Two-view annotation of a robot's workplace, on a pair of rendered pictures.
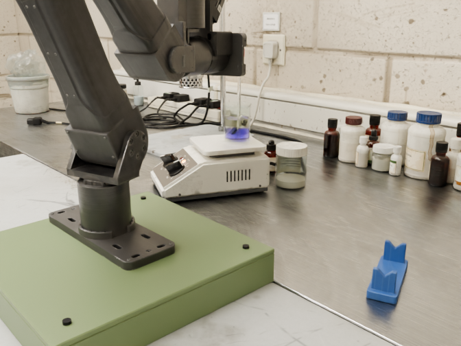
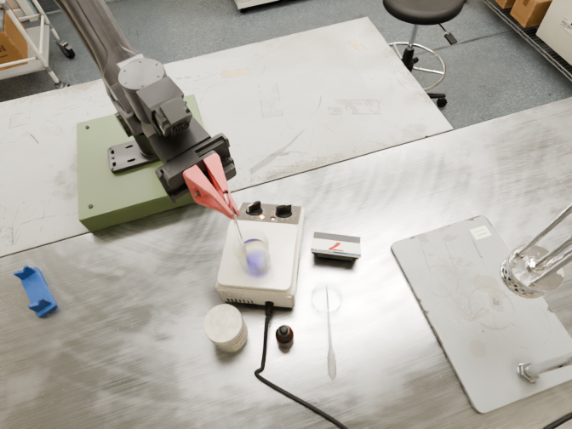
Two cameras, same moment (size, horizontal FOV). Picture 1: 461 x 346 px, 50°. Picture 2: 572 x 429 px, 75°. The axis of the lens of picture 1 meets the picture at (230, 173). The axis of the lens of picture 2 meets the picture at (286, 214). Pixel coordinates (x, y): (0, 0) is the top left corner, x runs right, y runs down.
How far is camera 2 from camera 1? 1.14 m
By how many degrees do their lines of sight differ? 89
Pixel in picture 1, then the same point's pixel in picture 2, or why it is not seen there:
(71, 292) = (109, 130)
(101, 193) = not seen: hidden behind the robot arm
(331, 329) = (36, 235)
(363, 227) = (104, 334)
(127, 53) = not seen: hidden behind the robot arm
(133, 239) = (131, 154)
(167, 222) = (153, 179)
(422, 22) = not seen: outside the picture
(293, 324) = (52, 222)
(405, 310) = (14, 279)
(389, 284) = (21, 273)
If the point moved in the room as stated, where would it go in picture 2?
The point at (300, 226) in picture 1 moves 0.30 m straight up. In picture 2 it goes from (140, 288) to (42, 195)
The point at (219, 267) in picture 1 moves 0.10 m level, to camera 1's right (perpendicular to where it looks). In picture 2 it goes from (82, 186) to (47, 225)
